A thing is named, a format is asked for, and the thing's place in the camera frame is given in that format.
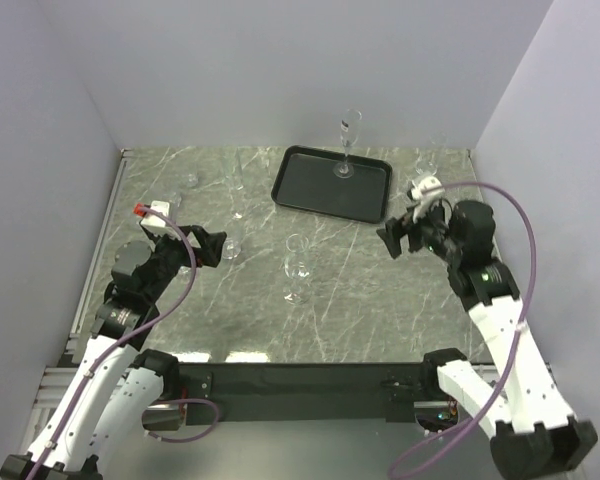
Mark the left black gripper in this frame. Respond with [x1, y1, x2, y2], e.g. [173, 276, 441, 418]
[146, 224, 226, 302]

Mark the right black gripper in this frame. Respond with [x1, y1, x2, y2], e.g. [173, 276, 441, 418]
[376, 198, 463, 264]

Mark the clear flute glass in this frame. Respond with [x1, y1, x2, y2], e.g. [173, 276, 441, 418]
[222, 147, 246, 260]
[415, 132, 447, 175]

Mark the clear wine glass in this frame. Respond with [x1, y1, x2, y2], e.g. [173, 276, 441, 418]
[283, 233, 311, 305]

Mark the champagne flute with dark mark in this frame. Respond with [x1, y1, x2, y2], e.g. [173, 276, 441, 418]
[334, 109, 362, 179]

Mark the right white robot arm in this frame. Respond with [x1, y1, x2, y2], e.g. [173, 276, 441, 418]
[377, 200, 598, 479]

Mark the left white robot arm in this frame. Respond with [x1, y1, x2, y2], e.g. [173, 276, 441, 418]
[0, 225, 227, 479]

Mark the black rectangular tray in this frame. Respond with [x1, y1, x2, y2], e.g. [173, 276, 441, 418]
[271, 145, 393, 224]

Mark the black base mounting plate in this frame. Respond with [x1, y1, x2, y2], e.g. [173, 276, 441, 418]
[180, 363, 434, 422]

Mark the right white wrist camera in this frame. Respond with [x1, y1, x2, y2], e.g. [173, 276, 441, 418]
[407, 172, 445, 223]

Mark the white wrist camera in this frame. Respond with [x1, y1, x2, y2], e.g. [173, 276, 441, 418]
[133, 200, 177, 237]
[407, 172, 445, 223]

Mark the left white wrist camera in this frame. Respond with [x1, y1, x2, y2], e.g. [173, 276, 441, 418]
[133, 200, 177, 237]

